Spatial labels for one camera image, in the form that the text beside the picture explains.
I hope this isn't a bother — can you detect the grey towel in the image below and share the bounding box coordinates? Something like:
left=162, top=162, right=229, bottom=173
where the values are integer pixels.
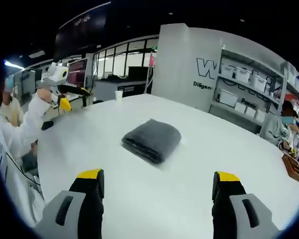
left=121, top=119, right=182, bottom=164

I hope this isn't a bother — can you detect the small black flat device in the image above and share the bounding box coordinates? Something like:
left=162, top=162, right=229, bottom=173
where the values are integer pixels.
left=41, top=120, right=54, bottom=131

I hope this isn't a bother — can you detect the person's left hand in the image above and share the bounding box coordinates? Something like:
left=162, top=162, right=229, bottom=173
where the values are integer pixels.
left=36, top=88, right=53, bottom=105

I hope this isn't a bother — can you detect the computer monitor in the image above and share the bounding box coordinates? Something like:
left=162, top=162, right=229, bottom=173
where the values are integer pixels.
left=66, top=58, right=89, bottom=86

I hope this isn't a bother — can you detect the black and grey counter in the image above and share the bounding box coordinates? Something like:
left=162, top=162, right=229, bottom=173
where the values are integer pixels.
left=94, top=74, right=153, bottom=101

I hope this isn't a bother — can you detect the black hanging ceiling panel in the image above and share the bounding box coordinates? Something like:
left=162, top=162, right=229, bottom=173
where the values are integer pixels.
left=54, top=1, right=108, bottom=62

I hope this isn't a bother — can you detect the person's white clothing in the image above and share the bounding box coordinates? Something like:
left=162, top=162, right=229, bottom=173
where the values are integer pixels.
left=0, top=117, right=46, bottom=226

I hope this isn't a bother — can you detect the brown wooden box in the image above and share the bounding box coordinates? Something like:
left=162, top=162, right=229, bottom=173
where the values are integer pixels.
left=281, top=152, right=299, bottom=183

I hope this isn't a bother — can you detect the white lettered pillar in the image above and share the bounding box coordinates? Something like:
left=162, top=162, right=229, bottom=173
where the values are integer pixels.
left=150, top=22, right=223, bottom=116

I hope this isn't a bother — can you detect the grey metal shelf rack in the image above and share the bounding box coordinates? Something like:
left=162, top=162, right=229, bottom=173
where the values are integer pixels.
left=209, top=47, right=299, bottom=170

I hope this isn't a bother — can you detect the group of white storage boxes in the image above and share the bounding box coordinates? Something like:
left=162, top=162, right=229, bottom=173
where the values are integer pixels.
left=217, top=64, right=269, bottom=123

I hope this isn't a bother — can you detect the black cable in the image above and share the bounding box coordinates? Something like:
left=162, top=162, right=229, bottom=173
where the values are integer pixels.
left=3, top=150, right=42, bottom=186

